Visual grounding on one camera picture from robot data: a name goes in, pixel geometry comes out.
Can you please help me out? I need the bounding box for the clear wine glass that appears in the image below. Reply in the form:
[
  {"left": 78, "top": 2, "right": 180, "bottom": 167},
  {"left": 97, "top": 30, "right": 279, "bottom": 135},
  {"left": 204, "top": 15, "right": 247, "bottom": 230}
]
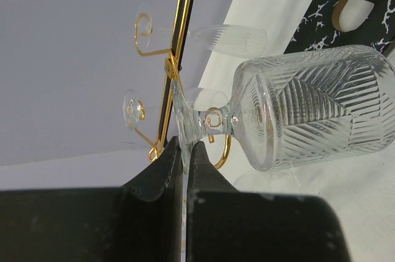
[
  {"left": 233, "top": 170, "right": 301, "bottom": 194},
  {"left": 122, "top": 88, "right": 173, "bottom": 129}
]

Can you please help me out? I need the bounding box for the gold wine glass rack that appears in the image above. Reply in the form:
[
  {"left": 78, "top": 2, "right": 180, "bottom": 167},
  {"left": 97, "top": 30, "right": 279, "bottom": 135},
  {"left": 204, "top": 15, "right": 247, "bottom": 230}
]
[{"left": 125, "top": 0, "right": 395, "bottom": 170}]

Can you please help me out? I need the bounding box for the short clear glass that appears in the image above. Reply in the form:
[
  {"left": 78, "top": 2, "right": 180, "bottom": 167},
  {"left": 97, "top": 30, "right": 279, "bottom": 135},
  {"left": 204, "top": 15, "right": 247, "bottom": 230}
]
[{"left": 171, "top": 45, "right": 394, "bottom": 171}]

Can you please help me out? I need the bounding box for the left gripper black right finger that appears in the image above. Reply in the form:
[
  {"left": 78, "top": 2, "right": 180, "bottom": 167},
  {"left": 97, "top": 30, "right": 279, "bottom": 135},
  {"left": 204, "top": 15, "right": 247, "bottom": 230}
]
[{"left": 186, "top": 142, "right": 351, "bottom": 261}]

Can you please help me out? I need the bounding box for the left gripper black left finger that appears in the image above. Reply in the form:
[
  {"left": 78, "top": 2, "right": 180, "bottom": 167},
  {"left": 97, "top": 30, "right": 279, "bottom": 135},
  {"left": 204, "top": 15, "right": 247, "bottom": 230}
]
[{"left": 1, "top": 137, "right": 183, "bottom": 261}]

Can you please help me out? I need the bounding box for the clear champagne flute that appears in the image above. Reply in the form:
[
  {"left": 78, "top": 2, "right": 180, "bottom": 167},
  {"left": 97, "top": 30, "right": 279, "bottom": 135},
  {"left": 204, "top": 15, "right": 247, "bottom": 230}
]
[{"left": 135, "top": 3, "right": 268, "bottom": 59}]

